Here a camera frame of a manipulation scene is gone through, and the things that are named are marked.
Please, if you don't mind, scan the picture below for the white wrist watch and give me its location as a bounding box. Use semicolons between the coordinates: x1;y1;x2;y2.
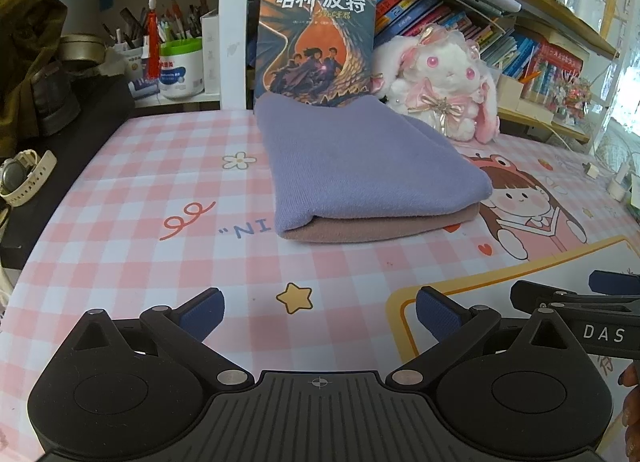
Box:
0;148;57;207

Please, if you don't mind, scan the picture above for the person's right hand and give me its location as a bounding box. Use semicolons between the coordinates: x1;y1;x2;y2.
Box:
618;364;640;443

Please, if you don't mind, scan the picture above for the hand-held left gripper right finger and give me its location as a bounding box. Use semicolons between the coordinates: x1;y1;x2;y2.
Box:
392;287;571;389

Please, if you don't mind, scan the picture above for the bunch of pens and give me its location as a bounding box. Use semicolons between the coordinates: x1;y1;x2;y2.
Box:
102;0;206;50

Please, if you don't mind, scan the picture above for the small cardboard box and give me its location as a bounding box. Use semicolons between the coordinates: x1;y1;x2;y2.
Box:
497;76;525;110

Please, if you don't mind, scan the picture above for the dark leather object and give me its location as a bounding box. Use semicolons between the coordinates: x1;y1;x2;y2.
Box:
30;64;81;137

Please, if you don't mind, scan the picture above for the olive green jacket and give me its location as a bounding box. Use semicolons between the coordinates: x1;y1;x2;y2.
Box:
0;0;68;145

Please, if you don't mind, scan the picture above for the bookshelf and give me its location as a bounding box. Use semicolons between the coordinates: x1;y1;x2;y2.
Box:
0;0;640;153

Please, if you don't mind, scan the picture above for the round metal tin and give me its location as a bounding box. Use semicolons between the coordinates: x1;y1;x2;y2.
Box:
60;33;107;65

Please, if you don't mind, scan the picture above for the purple and pink sweater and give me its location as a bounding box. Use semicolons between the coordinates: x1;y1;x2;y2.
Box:
255;93;493;244

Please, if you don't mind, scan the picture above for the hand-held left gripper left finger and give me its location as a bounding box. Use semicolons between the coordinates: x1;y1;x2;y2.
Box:
75;287;251;390

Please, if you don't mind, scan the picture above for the fantasy novel book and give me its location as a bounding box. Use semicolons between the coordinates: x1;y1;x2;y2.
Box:
252;0;379;108

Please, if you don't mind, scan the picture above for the row of colourful books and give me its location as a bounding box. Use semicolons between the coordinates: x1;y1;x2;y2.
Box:
372;0;586;92

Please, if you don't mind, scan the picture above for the red tassel ornament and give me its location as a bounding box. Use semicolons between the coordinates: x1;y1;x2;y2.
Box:
144;0;165;78

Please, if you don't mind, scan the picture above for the black surface cover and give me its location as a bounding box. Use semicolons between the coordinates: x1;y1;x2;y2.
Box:
0;76;136;267

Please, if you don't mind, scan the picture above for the white pink plush bunny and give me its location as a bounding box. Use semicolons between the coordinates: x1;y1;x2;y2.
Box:
372;24;501;144

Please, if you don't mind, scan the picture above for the white tub green lid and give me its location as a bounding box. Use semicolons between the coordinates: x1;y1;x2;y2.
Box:
159;39;205;101

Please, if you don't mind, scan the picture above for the pink checkered table mat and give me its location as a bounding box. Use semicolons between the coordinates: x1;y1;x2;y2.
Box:
0;109;640;462

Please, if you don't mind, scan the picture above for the tall white box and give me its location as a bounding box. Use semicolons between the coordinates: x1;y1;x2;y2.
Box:
200;12;221;95

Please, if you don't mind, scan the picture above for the pink flower decoration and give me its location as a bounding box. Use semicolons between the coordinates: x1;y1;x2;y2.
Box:
552;76;608;123

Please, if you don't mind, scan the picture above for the blue white small box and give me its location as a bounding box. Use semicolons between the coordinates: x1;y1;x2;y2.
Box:
125;46;162;101

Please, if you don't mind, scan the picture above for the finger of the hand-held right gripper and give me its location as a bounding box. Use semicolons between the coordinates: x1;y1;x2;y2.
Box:
510;280;640;317
588;270;640;295

